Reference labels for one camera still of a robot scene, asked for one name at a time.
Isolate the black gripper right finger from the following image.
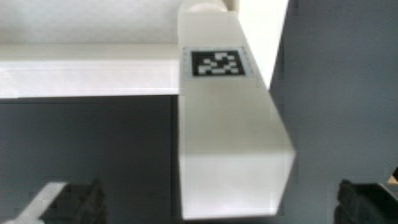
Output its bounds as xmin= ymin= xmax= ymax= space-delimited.
xmin=335 ymin=180 xmax=398 ymax=224

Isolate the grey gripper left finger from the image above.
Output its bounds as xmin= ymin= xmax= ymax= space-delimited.
xmin=10 ymin=180 xmax=106 ymax=224

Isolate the white desk top tray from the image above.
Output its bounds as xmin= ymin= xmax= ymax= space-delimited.
xmin=0 ymin=0 xmax=291 ymax=64

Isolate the white front fence bar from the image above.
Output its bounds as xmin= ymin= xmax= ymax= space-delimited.
xmin=0 ymin=60 xmax=179 ymax=99

